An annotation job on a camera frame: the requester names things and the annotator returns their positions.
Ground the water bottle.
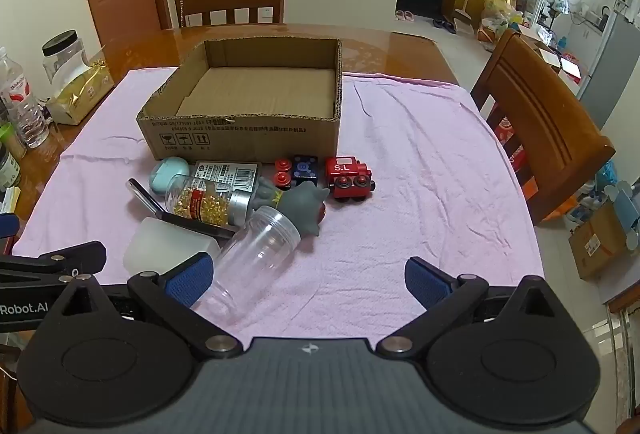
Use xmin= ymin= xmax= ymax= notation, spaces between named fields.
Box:
xmin=1 ymin=47 xmax=49 ymax=149

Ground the blue toy train car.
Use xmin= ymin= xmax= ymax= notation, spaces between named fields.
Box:
xmin=272 ymin=154 xmax=319 ymax=190

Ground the white plastic container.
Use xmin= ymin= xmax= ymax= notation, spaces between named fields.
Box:
xmin=122 ymin=217 xmax=220 ymax=275

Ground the bottle of yellow capsules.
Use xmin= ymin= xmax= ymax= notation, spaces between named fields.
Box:
xmin=165 ymin=175 xmax=252 ymax=227

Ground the black-lidded clear jar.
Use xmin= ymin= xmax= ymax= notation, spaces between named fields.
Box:
xmin=41 ymin=30 xmax=89 ymax=88

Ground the grey refrigerator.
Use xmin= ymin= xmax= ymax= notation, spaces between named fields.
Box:
xmin=577 ymin=12 xmax=640 ymax=129

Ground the pink towel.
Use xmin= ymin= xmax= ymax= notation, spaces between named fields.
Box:
xmin=15 ymin=68 xmax=542 ymax=342

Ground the light blue earbud case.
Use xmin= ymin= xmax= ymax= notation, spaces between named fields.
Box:
xmin=149 ymin=157 xmax=190 ymax=197

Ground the cardboard box on floor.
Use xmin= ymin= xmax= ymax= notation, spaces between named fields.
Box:
xmin=568 ymin=201 xmax=627 ymax=280

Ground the red toy train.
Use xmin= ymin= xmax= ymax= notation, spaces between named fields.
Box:
xmin=324 ymin=157 xmax=375 ymax=202

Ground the wooden chair right side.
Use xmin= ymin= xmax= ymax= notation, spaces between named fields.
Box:
xmin=471 ymin=30 xmax=615 ymax=225

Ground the gold tissue pack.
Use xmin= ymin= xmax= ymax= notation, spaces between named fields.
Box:
xmin=47 ymin=59 xmax=115 ymax=126

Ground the grey cat toy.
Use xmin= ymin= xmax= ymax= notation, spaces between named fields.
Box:
xmin=250 ymin=177 xmax=330 ymax=238

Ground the clear plastic jar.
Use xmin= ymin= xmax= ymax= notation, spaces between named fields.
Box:
xmin=195 ymin=206 xmax=300 ymax=329

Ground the labelled plastic pack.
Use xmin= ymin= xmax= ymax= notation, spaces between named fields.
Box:
xmin=194 ymin=162 xmax=262 ymax=192

